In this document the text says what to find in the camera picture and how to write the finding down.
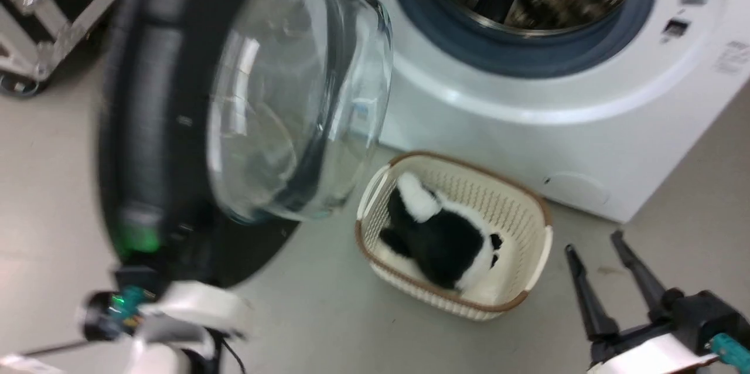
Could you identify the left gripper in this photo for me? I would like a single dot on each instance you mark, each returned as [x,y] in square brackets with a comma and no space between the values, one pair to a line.
[176,303]

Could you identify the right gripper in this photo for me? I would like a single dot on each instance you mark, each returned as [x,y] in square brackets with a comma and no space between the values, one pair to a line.
[697,315]

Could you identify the black washing machine door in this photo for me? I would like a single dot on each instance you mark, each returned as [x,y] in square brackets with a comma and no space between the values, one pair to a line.
[164,128]

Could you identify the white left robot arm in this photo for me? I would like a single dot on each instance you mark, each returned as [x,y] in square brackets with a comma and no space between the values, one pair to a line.
[158,359]

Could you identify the white front-load washing machine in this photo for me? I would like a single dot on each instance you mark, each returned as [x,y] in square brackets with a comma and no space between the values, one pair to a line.
[562,128]

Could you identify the grey rubber door gasket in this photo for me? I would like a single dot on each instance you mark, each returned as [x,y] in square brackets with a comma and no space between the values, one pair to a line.
[527,51]

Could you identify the cream plastic laundry basket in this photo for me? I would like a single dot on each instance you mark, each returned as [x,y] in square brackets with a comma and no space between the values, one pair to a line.
[515,216]

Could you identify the black white panda plush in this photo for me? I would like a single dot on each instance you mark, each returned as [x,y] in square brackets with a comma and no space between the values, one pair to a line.
[439,239]

